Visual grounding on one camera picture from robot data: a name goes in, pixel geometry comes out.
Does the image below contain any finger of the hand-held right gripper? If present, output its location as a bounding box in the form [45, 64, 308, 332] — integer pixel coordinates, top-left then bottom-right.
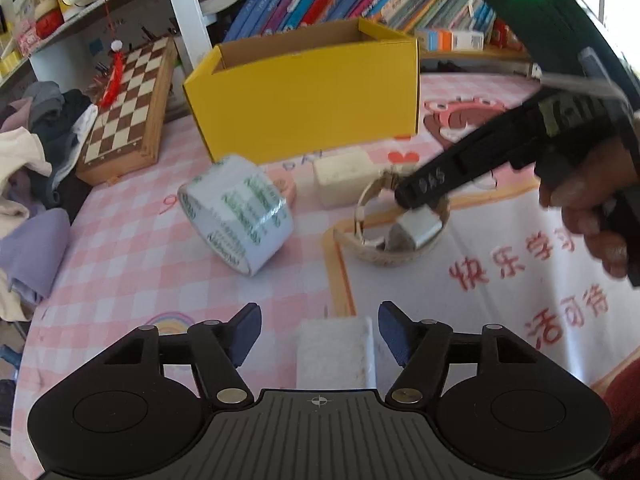
[395, 92, 551, 211]

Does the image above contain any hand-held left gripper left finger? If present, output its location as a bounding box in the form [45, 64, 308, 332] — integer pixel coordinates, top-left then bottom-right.
[102, 302, 262, 406]

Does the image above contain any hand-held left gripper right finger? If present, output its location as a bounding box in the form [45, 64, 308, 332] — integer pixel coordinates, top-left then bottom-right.
[378, 301, 543, 406]

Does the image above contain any small white block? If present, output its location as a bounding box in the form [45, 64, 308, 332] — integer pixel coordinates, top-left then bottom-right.
[399, 209, 444, 252]

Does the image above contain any yellow cardboard box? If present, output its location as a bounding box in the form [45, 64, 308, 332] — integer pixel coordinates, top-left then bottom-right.
[183, 17, 420, 165]

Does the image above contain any person's right hand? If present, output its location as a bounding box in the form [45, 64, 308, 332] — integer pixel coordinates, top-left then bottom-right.
[539, 132, 640, 278]

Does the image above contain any white sponge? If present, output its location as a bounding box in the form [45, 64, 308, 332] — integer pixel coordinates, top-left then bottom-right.
[295, 316, 377, 390]

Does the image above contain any orange and white small box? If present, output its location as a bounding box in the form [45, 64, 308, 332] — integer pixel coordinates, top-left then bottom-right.
[415, 28, 485, 52]

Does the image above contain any cream rectangular eraser block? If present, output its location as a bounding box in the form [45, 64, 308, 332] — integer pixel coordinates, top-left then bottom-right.
[313, 151, 381, 209]

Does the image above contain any roll of printed tape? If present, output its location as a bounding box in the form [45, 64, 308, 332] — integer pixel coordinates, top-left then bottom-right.
[177, 154, 295, 277]

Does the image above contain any pink checked desk mat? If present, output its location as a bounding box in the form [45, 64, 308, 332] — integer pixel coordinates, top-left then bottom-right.
[10, 72, 640, 480]

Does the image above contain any purple garment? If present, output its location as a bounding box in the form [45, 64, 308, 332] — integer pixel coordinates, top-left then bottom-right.
[0, 208, 71, 303]

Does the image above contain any person's dark red clothing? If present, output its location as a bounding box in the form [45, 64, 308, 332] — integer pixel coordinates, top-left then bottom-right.
[595, 355, 640, 480]

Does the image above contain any wooden chessboard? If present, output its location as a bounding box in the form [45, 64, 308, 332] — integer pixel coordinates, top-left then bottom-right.
[76, 36, 178, 186]

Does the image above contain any dark grey clothes pile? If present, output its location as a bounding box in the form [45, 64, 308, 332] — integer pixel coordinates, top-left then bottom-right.
[0, 80, 98, 211]

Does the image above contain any red tassel charm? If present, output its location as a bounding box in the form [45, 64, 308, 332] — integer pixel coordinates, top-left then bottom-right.
[97, 0, 126, 109]

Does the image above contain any white bookshelf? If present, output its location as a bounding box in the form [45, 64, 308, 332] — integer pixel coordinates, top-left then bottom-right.
[0, 0, 531, 83]

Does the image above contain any pink gift box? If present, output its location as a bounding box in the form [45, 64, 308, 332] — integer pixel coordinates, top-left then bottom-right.
[14, 25, 39, 56]

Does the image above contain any red apple-shaped jar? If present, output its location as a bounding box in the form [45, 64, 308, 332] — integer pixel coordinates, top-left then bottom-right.
[34, 7, 66, 38]

